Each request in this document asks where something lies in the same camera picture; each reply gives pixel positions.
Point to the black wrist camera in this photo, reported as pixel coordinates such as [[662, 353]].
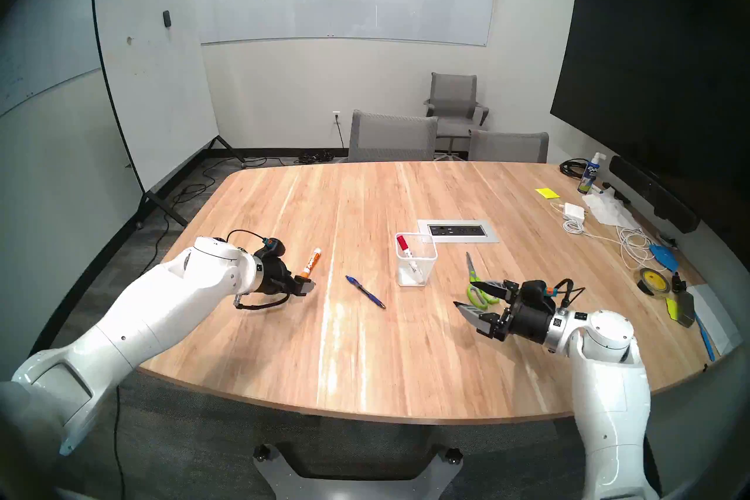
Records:
[[274, 247], [533, 291]]

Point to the mobile whiteboard on stand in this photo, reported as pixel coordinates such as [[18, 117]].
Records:
[[152, 83]]

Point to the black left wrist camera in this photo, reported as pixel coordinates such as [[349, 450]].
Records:
[[274, 247]]

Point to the orange Expo marker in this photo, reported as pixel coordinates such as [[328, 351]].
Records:
[[310, 265]]

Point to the blue ballpoint pen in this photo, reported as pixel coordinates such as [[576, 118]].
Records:
[[363, 291]]

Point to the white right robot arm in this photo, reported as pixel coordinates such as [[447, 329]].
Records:
[[615, 399]]

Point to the black yellow tape roll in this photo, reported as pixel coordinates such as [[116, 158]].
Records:
[[643, 287]]

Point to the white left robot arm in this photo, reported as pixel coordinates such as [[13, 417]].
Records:
[[146, 317]]

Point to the grey office chair with armrests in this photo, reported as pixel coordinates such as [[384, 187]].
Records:
[[454, 94]]

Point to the yellow sticky note pad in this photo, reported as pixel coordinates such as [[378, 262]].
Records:
[[546, 193]]

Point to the large black wall screen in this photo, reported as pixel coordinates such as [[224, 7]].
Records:
[[644, 65]]

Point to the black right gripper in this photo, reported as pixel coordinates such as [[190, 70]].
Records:
[[527, 320]]

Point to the black base knob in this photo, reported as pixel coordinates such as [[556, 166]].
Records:
[[262, 452], [453, 453]]

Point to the white mesh pen holder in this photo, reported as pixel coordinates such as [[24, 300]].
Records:
[[430, 270]]

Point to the white paper sheet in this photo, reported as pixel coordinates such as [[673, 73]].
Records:
[[718, 317]]

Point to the blue flat object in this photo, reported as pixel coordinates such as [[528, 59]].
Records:
[[665, 257]]

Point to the black video sound bar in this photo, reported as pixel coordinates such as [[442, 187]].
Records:
[[650, 191]]

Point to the red cap patterned marker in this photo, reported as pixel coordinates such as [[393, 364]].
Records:
[[403, 243]]

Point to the grey yellow eraser block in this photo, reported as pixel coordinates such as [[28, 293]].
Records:
[[682, 308]]

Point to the Expo cleaner spray bottle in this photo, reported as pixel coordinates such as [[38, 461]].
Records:
[[589, 176]]

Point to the blue pen beside paper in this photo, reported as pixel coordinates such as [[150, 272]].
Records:
[[705, 338]]

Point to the white power adapter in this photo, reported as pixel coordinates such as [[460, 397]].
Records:
[[574, 210]]

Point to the wall whiteboard with writing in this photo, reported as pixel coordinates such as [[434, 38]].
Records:
[[47, 48]]

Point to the small black clip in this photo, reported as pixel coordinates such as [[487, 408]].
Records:
[[678, 283]]

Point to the white crumpled tissue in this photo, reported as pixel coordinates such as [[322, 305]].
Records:
[[609, 209]]

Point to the silver table power outlet panel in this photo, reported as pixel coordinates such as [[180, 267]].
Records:
[[460, 230]]

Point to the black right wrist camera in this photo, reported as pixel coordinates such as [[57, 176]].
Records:
[[533, 291]]

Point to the grey mesh table chair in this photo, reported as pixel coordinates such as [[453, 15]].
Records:
[[510, 147], [392, 135]]

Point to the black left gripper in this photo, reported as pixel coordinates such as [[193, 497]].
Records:
[[275, 275]]

